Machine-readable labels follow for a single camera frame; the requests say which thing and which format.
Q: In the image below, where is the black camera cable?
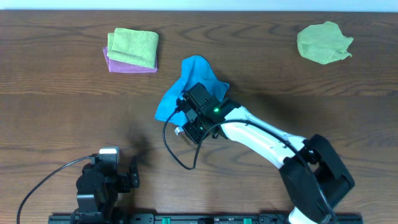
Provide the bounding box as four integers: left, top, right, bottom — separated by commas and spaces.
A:
16, 155, 96, 224
162, 107, 338, 224

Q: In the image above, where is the blue microfiber cloth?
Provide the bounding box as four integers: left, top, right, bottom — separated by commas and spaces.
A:
154, 55, 229, 121

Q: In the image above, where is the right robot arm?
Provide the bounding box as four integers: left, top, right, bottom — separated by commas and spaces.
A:
177, 97, 354, 223

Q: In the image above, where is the crumpled yellow-green cloth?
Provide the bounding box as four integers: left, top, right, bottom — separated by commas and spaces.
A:
297, 21, 353, 65

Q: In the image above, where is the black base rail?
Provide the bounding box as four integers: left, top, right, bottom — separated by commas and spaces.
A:
48, 213, 364, 224

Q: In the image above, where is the folded green cloth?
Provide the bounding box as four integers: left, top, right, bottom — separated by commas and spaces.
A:
107, 28, 159, 68

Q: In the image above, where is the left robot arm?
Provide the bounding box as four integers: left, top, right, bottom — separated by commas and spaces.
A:
69, 154, 140, 224

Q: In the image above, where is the folded purple cloth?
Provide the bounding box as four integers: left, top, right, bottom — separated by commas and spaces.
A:
103, 47, 158, 73

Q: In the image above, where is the left black camera cable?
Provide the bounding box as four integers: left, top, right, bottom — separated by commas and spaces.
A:
16, 155, 96, 224

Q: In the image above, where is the right black camera cable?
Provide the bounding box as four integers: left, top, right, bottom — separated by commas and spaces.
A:
162, 107, 338, 224

